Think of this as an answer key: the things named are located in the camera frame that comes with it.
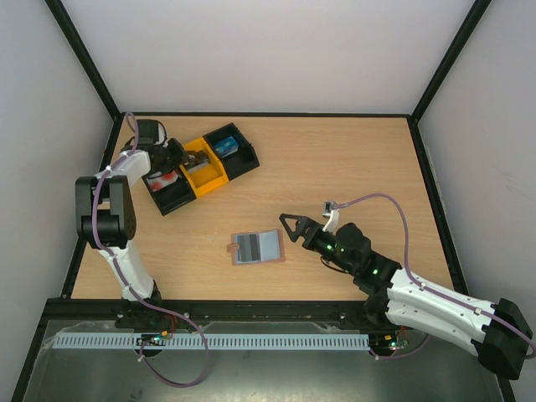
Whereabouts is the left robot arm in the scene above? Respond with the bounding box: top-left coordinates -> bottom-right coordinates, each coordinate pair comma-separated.
75,113 -> 197,337

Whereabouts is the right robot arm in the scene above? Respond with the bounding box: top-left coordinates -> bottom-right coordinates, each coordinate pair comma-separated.
280,214 -> 535,380

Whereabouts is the black VIP card stack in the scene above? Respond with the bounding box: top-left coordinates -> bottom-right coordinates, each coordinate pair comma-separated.
186,152 -> 211,173

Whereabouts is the white red card stack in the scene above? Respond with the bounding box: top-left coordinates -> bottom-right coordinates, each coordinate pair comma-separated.
147,171 -> 178,192

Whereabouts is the blue card stack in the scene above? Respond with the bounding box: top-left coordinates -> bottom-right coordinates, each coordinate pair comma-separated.
214,136 -> 240,159

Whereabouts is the yellow middle bin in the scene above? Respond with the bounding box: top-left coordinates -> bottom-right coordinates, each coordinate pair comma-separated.
180,137 -> 229,198

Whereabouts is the left black bin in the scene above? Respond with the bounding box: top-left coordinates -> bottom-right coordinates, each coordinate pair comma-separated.
142,163 -> 196,216

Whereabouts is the black bin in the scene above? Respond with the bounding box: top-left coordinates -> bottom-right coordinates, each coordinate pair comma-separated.
142,163 -> 196,216
203,123 -> 260,181

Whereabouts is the right black bin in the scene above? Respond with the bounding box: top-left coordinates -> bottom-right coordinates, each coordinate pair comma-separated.
203,123 -> 260,181

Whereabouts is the grey metal front plate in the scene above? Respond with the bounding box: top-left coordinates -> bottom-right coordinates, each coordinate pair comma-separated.
23,321 -> 502,401

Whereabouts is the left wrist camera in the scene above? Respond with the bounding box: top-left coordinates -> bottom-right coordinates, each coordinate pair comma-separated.
156,121 -> 168,145

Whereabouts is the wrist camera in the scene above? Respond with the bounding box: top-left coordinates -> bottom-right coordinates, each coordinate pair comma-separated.
322,201 -> 340,233
156,121 -> 168,145

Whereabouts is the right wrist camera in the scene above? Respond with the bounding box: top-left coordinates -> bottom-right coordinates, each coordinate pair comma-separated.
322,201 -> 340,233

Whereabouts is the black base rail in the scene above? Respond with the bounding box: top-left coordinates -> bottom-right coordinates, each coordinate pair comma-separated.
41,296 -> 489,336

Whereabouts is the light blue cable duct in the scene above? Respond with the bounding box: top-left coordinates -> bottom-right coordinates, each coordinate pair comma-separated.
52,332 -> 369,351

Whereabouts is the black enclosure frame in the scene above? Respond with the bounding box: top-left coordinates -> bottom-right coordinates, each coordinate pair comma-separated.
11,0 -> 515,401

